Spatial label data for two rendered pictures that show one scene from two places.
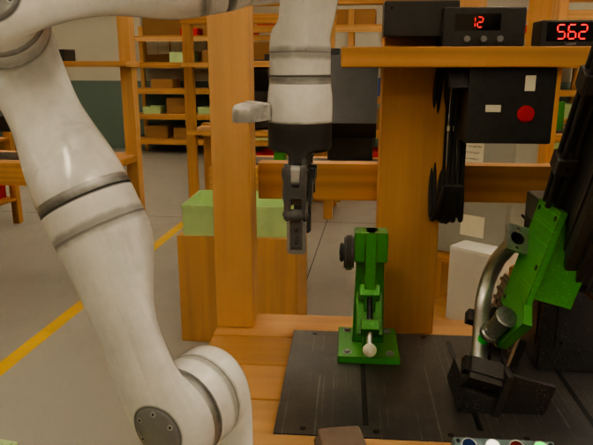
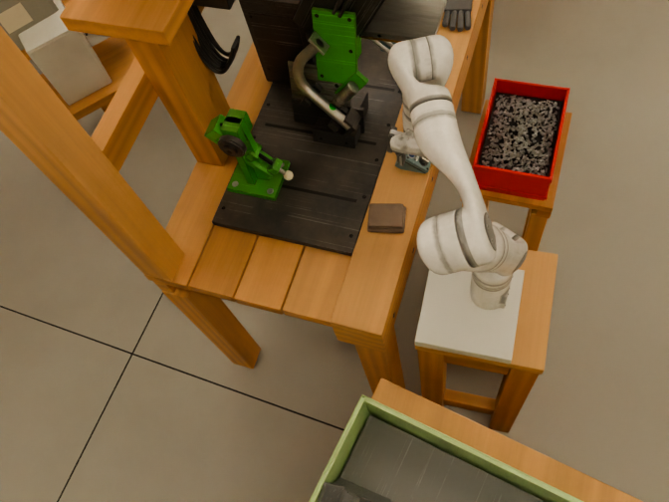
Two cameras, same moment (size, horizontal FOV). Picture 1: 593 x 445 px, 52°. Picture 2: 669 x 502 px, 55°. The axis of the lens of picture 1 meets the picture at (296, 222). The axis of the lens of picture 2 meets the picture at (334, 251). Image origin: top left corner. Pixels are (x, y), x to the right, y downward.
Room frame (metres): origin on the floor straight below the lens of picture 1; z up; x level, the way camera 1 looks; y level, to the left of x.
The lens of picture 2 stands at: (0.57, 0.73, 2.44)
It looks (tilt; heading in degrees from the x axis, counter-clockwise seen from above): 63 degrees down; 299
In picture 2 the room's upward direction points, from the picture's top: 18 degrees counter-clockwise
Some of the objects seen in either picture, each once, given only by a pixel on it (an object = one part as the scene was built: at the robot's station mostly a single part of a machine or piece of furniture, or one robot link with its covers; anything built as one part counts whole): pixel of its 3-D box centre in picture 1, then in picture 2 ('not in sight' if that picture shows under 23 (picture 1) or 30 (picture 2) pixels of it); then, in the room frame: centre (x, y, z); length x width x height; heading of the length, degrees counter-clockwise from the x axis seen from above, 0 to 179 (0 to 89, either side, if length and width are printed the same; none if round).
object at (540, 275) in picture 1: (550, 260); (338, 39); (1.02, -0.45, 1.17); 0.13 x 0.12 x 0.20; 85
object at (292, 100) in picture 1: (283, 94); (419, 121); (0.72, 0.01, 1.47); 0.11 x 0.09 x 0.06; 85
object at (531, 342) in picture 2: not in sight; (487, 301); (0.55, 0.09, 0.83); 0.32 x 0.32 x 0.04; 89
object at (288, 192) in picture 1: (295, 192); not in sight; (0.65, 0.00, 1.37); 0.03 x 0.02 x 0.06; 85
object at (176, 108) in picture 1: (219, 89); not in sight; (10.87, 1.35, 1.11); 3.01 x 0.54 x 2.23; 82
